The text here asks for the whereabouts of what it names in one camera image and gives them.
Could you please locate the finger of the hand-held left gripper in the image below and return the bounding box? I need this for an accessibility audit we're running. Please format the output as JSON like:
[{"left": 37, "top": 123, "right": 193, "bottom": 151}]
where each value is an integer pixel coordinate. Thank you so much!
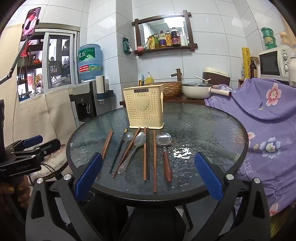
[
  {"left": 5, "top": 136, "right": 44, "bottom": 151},
  {"left": 10, "top": 138, "right": 62, "bottom": 161}
]

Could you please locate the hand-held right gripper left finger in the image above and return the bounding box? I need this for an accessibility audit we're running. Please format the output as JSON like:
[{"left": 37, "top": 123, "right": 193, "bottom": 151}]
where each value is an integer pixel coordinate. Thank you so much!
[{"left": 25, "top": 152, "right": 103, "bottom": 241}]

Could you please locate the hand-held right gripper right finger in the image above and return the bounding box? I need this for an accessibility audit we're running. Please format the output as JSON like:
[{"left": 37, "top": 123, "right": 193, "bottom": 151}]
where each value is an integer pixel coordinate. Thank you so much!
[{"left": 194, "top": 152, "right": 271, "bottom": 241}]

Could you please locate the brown wooden chopstick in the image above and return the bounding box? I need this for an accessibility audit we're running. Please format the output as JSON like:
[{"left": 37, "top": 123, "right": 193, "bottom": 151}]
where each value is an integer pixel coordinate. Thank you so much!
[
  {"left": 112, "top": 127, "right": 141, "bottom": 178},
  {"left": 103, "top": 129, "right": 114, "bottom": 161},
  {"left": 143, "top": 127, "right": 147, "bottom": 181},
  {"left": 153, "top": 130, "right": 158, "bottom": 193},
  {"left": 101, "top": 129, "right": 112, "bottom": 160}
]

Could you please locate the small shiny spoon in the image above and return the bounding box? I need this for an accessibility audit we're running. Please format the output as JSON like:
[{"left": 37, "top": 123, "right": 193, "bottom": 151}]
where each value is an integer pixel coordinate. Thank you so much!
[{"left": 122, "top": 132, "right": 134, "bottom": 145}]

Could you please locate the round spoon wooden handle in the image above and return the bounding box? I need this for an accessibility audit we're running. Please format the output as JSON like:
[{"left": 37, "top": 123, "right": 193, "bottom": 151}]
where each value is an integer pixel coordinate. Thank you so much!
[{"left": 155, "top": 132, "right": 173, "bottom": 182}]

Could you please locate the steel spoon ornate handle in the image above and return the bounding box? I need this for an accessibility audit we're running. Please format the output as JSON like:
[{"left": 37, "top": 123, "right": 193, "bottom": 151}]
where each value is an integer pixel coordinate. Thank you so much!
[{"left": 117, "top": 132, "right": 147, "bottom": 175}]

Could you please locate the cream perforated utensil holder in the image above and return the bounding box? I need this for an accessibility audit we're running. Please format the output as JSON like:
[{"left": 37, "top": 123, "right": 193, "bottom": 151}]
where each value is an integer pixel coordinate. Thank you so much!
[{"left": 122, "top": 85, "right": 165, "bottom": 129}]

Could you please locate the person's left hand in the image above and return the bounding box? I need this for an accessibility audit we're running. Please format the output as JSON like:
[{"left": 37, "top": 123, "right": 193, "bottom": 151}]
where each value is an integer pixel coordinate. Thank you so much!
[{"left": 0, "top": 179, "right": 31, "bottom": 209}]

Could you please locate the white pinkish cloth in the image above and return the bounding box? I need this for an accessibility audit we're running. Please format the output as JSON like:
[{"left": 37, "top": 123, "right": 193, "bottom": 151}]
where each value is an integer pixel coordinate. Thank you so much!
[{"left": 43, "top": 148, "right": 68, "bottom": 180}]

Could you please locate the cream cloth cover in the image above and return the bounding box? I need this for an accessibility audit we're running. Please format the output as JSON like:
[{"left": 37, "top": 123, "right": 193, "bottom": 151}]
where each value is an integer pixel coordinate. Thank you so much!
[{"left": 13, "top": 88, "right": 77, "bottom": 149}]

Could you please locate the water dispenser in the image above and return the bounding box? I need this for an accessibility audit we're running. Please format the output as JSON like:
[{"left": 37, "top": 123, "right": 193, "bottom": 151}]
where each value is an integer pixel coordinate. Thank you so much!
[{"left": 69, "top": 81, "right": 111, "bottom": 123}]

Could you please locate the purple floral cloth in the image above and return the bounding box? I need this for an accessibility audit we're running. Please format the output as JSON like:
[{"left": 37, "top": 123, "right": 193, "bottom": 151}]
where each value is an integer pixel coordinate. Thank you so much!
[{"left": 205, "top": 77, "right": 296, "bottom": 232}]

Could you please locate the teal cup holder tray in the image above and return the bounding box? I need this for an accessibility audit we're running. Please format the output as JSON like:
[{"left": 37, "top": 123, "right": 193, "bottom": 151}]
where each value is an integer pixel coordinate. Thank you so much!
[{"left": 97, "top": 90, "right": 114, "bottom": 102}]

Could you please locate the sliding glass window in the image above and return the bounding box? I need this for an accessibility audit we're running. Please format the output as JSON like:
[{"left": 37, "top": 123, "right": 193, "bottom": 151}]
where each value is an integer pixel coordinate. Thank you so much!
[{"left": 16, "top": 29, "right": 80, "bottom": 102}]

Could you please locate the white electric pot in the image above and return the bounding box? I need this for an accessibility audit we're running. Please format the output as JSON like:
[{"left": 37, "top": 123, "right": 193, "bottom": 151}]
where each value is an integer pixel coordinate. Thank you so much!
[{"left": 182, "top": 82, "right": 213, "bottom": 100}]

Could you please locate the white lint roller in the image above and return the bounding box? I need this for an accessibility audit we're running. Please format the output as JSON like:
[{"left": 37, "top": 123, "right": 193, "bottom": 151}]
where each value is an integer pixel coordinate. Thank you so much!
[{"left": 208, "top": 87, "right": 232, "bottom": 96}]

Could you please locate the white paper cup tube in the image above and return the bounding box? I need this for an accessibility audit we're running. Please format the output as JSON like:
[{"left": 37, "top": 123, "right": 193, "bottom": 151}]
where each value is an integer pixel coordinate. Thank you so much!
[{"left": 95, "top": 75, "right": 109, "bottom": 93}]

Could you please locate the woven pattern wash basin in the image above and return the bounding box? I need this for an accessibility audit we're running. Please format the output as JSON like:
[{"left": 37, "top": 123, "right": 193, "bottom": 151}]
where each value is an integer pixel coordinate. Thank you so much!
[{"left": 148, "top": 81, "right": 183, "bottom": 99}]

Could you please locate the blue water jug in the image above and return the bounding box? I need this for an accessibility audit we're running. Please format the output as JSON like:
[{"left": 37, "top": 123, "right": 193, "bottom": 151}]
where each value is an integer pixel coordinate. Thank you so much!
[{"left": 77, "top": 44, "right": 103, "bottom": 82}]

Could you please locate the brown white rice cooker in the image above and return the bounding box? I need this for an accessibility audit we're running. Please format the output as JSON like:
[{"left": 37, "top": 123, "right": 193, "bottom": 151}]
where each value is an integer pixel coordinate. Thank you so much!
[{"left": 202, "top": 67, "right": 231, "bottom": 86}]

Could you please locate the bamboo style faucet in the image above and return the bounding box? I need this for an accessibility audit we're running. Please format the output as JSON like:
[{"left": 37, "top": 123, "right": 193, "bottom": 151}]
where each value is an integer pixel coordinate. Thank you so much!
[{"left": 171, "top": 68, "right": 183, "bottom": 82}]

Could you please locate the brown glass bottle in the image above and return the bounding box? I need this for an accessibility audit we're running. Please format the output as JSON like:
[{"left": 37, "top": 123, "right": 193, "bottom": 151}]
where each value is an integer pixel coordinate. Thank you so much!
[{"left": 250, "top": 60, "right": 258, "bottom": 79}]

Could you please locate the smartphone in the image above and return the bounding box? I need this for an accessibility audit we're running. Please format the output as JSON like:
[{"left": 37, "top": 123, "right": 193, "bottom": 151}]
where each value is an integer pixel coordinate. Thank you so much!
[{"left": 21, "top": 7, "right": 41, "bottom": 42}]

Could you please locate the yellow wrap roll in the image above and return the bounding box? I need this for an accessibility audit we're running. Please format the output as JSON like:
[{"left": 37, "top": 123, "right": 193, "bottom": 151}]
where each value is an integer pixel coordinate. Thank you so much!
[{"left": 242, "top": 47, "right": 251, "bottom": 79}]

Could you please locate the white microwave oven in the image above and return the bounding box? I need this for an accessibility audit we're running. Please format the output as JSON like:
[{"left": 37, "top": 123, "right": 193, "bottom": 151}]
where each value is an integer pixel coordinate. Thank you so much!
[{"left": 258, "top": 45, "right": 296, "bottom": 81}]

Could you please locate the dark soy sauce bottle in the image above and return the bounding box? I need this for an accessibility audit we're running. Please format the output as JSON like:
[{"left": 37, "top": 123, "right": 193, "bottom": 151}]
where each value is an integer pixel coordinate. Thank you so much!
[{"left": 171, "top": 27, "right": 181, "bottom": 46}]

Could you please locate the cream paper cup sleeve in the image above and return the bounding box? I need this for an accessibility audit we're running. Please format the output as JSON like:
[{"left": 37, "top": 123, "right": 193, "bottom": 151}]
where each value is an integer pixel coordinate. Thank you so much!
[{"left": 280, "top": 31, "right": 290, "bottom": 47}]

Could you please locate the wooden framed mirror shelf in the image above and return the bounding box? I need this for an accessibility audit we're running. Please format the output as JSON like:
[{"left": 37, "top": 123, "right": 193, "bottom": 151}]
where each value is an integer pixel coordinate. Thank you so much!
[{"left": 132, "top": 10, "right": 198, "bottom": 57}]

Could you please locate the braided cable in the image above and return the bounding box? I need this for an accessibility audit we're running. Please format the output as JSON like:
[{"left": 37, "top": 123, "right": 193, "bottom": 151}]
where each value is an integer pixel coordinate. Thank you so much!
[{"left": 40, "top": 162, "right": 70, "bottom": 182}]

